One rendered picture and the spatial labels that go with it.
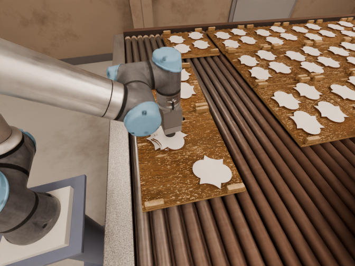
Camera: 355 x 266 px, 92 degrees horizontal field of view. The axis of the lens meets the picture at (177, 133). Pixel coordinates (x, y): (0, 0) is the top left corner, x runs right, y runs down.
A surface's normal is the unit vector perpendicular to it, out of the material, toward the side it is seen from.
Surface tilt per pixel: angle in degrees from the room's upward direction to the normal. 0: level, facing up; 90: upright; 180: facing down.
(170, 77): 90
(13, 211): 88
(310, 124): 0
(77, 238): 0
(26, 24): 90
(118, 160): 0
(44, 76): 56
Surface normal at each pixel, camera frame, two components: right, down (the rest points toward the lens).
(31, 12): 0.29, 0.73
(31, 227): 0.74, 0.25
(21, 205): 1.00, 0.04
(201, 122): 0.01, -0.65
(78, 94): 0.52, 0.37
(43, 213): 0.94, -0.15
